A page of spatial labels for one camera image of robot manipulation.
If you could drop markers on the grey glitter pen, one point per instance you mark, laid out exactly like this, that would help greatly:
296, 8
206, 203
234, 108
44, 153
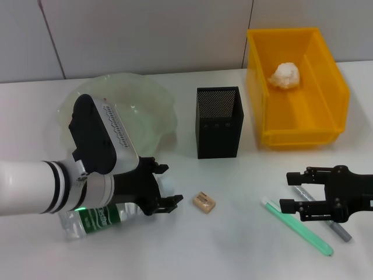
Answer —
339, 230

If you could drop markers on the pale green glass fruit plate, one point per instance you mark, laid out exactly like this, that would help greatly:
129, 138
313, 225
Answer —
142, 99

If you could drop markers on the small tan eraser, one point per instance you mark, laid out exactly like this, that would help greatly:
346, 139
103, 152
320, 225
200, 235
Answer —
204, 202

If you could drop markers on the mint green pen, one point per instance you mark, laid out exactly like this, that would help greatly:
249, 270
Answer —
306, 233

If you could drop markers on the yellow plastic bin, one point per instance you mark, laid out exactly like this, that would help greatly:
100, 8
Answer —
294, 116

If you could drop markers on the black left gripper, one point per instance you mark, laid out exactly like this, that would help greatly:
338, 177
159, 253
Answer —
131, 186

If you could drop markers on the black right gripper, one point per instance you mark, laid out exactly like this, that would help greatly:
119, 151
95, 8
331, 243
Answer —
352, 192

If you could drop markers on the clear bottle with green label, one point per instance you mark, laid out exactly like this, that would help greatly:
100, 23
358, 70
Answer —
99, 221

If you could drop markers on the black mesh pen holder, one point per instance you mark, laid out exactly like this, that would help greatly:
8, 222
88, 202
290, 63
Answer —
218, 116

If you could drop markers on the white paper ball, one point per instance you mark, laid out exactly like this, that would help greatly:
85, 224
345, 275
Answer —
285, 76

